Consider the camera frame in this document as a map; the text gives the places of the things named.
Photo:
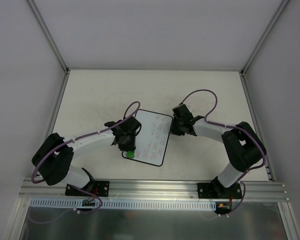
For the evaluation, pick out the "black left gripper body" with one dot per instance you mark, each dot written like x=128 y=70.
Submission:
x=126 y=144

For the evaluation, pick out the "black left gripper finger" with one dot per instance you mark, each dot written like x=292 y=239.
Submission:
x=131 y=146
x=122 y=147

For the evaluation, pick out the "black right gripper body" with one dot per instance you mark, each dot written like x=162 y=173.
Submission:
x=176 y=127

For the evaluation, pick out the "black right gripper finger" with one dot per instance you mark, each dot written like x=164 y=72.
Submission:
x=182 y=133
x=174 y=129

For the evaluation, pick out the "green whiteboard eraser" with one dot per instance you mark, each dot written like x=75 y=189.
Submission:
x=130 y=154

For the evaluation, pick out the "small black-framed whiteboard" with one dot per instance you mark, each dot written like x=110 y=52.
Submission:
x=152 y=141

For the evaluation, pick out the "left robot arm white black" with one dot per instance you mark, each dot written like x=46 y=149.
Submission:
x=53 y=160

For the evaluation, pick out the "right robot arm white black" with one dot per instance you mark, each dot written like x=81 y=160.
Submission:
x=243 y=148

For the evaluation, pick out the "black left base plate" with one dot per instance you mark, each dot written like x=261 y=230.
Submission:
x=98 y=187

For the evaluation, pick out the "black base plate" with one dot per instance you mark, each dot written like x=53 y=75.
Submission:
x=206 y=191
x=98 y=187

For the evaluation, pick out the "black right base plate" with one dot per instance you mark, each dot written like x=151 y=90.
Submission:
x=206 y=191

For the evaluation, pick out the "white slotted cable duct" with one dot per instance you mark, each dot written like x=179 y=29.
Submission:
x=124 y=204

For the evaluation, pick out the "aluminium mounting rail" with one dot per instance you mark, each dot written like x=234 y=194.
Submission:
x=255 y=191

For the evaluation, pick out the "right aluminium frame post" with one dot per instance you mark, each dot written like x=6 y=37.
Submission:
x=265 y=34

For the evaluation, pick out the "aluminium frame post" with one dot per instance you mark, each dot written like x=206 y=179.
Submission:
x=265 y=34
x=47 y=34

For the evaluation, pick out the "left aluminium frame post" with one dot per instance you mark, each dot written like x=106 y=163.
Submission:
x=47 y=34

